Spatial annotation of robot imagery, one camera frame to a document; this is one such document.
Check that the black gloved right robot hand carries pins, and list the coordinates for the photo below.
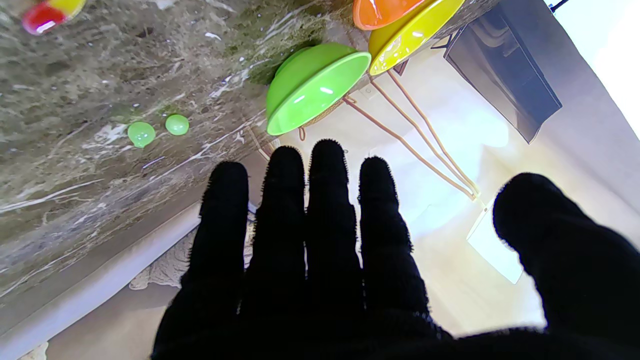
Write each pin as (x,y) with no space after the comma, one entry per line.
(325,280)

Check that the red and yellow candy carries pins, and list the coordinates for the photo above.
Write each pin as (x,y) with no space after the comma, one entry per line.
(42,17)

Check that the green plastic bowl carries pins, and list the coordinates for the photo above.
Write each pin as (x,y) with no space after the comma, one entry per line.
(310,85)

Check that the round green candy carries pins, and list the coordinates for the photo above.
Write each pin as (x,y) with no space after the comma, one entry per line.
(141,134)
(177,124)

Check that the beige sofa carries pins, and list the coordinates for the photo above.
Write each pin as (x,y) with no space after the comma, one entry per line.
(100,285)

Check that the yellow plastic bowl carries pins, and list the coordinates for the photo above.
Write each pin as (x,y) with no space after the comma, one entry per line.
(410,35)

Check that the black flat television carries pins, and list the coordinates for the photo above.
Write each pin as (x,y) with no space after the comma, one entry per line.
(500,75)

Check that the orange plastic bowl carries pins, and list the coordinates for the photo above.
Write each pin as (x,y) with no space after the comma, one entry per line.
(380,12)

